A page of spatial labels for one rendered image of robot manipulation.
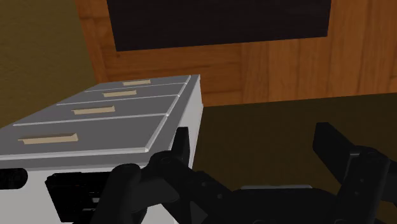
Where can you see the black box-shaped device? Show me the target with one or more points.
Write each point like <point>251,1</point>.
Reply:
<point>74,195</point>

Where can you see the grey white chest of drawers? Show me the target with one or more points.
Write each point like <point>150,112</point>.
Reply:
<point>118,127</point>

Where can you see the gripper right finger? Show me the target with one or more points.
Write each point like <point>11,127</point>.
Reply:
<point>359,173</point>

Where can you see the black rounded object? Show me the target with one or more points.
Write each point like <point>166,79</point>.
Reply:
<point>12,178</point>

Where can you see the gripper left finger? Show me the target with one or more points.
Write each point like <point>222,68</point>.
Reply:
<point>173,183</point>

